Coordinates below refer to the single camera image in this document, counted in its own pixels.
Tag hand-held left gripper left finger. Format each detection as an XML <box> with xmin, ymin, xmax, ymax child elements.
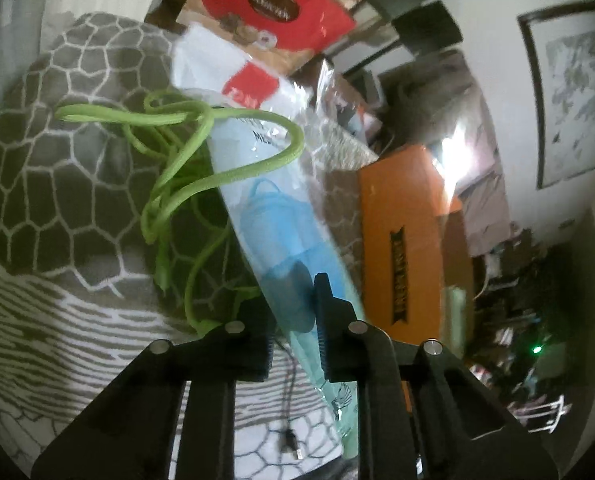
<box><xmin>30</xmin><ymin>261</ymin><xmax>315</xmax><ymax>480</ymax></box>

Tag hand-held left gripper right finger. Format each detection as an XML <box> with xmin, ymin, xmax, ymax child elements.
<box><xmin>313</xmin><ymin>272</ymin><xmax>562</xmax><ymax>480</ymax></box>

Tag blue face mask packet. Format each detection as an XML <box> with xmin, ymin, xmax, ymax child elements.
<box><xmin>170</xmin><ymin>25</ymin><xmax>364</xmax><ymax>461</ymax></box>

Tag orange cardboard box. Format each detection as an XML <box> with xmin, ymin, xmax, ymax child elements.
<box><xmin>357</xmin><ymin>144</ymin><xmax>477</xmax><ymax>361</ymax></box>

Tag green cord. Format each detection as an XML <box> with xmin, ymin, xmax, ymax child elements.
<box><xmin>55</xmin><ymin>87</ymin><xmax>307</xmax><ymax>336</ymax></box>

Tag grey patterned blanket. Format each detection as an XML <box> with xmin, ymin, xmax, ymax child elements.
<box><xmin>0</xmin><ymin>10</ymin><xmax>378</xmax><ymax>477</ymax></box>

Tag red and white box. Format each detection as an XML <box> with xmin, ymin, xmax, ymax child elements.
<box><xmin>176</xmin><ymin>0</ymin><xmax>358</xmax><ymax>75</ymax></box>

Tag black speaker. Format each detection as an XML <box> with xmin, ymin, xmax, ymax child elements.
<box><xmin>377</xmin><ymin>0</ymin><xmax>465</xmax><ymax>57</ymax></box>

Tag white curtain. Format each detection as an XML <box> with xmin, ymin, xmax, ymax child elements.
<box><xmin>0</xmin><ymin>0</ymin><xmax>66</xmax><ymax>128</ymax></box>

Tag black usb cable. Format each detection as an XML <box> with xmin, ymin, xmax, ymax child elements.
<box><xmin>275</xmin><ymin>340</ymin><xmax>307</xmax><ymax>461</ymax></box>

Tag framed wall picture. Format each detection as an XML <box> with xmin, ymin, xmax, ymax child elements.
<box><xmin>517</xmin><ymin>0</ymin><xmax>595</xmax><ymax>191</ymax></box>

